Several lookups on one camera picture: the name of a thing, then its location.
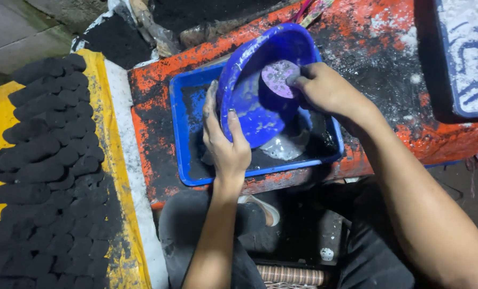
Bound pink stick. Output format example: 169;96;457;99
289;0;314;23

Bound woven rattan stool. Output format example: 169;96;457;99
257;264;329;289

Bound rows of black charcoal briquettes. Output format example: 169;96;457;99
0;53;110;289

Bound person's dark trousers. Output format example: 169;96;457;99
158;177;420;289

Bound clear crumpled plastic bag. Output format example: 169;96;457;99
129;0;180;58

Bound heap of black charcoal powder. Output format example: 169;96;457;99
71;0;300;70

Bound blue plastic tray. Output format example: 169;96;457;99
169;60;345;187

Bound blue tray with white powder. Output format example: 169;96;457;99
435;0;478;119

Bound patterned flat stick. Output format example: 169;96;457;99
299;0;336;29

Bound purple round disc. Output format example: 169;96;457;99
261;60;301;99

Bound person's right hand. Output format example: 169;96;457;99
286;62;379;122

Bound dirty long tool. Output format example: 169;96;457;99
179;0;300;50

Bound white sandal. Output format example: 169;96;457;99
238;195;281;227

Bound blue plastic bowl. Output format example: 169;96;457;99
216;22;320;149

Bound person's left hand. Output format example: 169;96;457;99
202;80;252;182

